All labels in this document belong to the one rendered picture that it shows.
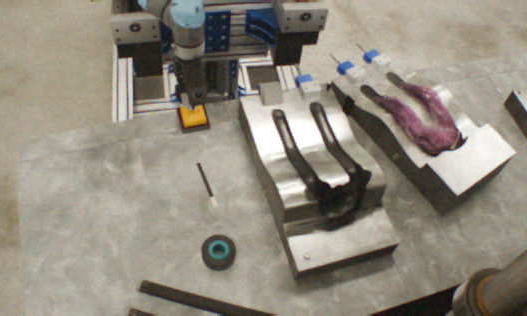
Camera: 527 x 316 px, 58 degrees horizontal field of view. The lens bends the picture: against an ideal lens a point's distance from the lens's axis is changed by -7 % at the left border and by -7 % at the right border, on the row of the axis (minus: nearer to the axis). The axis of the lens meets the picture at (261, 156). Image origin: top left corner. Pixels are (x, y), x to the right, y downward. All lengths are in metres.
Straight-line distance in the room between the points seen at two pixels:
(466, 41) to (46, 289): 2.75
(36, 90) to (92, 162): 1.40
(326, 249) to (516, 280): 0.61
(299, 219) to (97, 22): 2.11
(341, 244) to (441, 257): 0.28
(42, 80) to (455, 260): 2.18
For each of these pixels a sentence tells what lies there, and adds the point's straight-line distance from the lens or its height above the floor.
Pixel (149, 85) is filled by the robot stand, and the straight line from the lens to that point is 2.34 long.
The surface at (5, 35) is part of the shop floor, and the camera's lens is 3.13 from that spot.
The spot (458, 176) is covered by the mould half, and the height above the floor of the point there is 0.91.
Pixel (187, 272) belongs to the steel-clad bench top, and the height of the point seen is 0.80.
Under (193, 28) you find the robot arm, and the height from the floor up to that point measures 1.16.
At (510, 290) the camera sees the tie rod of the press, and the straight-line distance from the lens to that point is 0.69.
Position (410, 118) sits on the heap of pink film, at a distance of 1.40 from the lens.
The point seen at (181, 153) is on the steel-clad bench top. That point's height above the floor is 0.80.
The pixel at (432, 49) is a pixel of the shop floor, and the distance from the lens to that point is 3.12.
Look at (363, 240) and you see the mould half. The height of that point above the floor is 0.86.
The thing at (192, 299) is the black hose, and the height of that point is 0.86.
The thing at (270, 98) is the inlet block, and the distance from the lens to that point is 1.35.
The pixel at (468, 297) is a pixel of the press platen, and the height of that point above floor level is 1.29.
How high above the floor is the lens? 1.92
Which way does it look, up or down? 55 degrees down
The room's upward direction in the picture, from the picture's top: 8 degrees clockwise
